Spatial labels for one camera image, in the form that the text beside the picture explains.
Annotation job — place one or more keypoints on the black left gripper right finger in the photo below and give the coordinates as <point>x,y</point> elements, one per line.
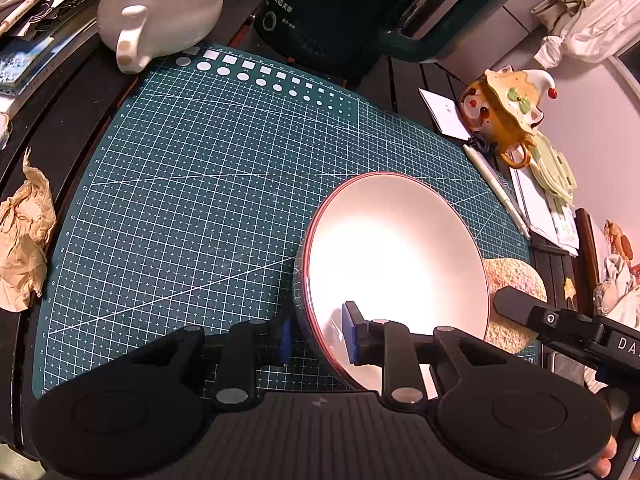
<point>399,353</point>

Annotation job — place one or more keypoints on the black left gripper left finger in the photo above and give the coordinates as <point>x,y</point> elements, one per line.
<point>236,356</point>

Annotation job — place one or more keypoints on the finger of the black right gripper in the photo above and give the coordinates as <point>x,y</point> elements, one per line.
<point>563,330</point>

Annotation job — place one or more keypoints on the beige oval sponge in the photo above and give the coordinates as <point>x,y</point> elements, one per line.
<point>501,273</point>

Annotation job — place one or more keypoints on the white bowl red rim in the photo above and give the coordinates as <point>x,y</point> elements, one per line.
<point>401,253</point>

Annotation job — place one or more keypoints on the person right hand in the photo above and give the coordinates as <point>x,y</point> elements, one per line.
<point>603,465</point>

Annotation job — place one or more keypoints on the white paper stack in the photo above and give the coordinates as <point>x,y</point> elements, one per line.
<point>548,216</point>

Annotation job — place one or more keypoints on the pale green container lid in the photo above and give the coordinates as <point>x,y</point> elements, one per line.
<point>551,169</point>

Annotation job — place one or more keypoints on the green cutting mat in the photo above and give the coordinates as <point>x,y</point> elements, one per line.
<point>197,197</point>

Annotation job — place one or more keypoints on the white pen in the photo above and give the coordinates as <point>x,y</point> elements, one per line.
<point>492,181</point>

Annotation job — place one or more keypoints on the orange pig teapot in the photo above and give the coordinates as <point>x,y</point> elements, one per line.
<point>502,106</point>

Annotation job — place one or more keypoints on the white card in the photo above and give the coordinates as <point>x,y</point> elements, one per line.
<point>445,115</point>

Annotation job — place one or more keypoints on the crumpled brown paper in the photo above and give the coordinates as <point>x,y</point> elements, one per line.
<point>27,222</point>

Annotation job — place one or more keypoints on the white crumpled cloth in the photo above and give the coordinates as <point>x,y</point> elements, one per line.
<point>589,30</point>

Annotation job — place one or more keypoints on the blue hat white teapot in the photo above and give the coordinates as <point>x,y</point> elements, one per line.
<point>140,30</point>

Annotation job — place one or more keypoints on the blue patterned notebook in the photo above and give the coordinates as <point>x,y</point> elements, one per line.
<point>19,61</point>

